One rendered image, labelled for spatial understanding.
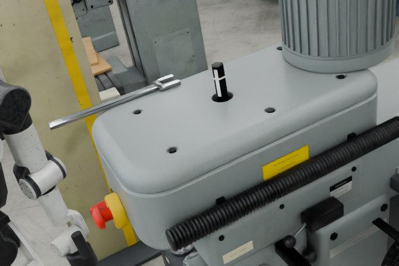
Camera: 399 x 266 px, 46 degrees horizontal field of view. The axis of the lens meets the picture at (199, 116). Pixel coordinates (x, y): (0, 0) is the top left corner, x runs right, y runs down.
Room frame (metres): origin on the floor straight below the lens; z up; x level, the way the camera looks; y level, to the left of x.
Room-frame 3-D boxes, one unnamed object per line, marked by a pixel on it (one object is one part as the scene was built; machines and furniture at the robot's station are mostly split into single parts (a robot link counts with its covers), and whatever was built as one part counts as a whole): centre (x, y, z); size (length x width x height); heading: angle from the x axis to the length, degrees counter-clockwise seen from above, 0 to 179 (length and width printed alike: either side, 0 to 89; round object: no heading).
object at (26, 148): (1.21, 0.52, 1.52); 0.13 x 0.12 x 0.22; 137
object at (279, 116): (0.71, -0.06, 1.81); 0.47 x 0.26 x 0.16; 112
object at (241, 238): (0.72, -0.08, 1.68); 0.34 x 0.24 x 0.10; 112
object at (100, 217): (0.61, 0.19, 1.76); 0.04 x 0.03 x 0.04; 22
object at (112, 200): (0.62, 0.17, 1.76); 0.06 x 0.02 x 0.06; 22
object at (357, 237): (0.77, -0.23, 1.47); 0.24 x 0.19 x 0.26; 22
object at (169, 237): (0.58, -0.13, 1.79); 0.45 x 0.04 x 0.04; 112
